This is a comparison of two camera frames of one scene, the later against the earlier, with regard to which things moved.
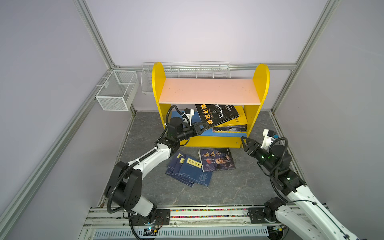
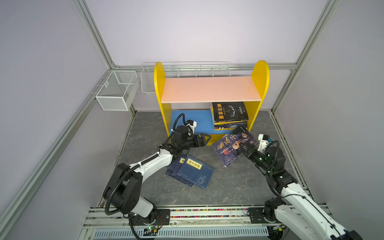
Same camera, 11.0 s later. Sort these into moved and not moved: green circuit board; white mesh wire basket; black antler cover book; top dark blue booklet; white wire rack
Moved: black antler cover book
Not moved: white wire rack; white mesh wire basket; green circuit board; top dark blue booklet
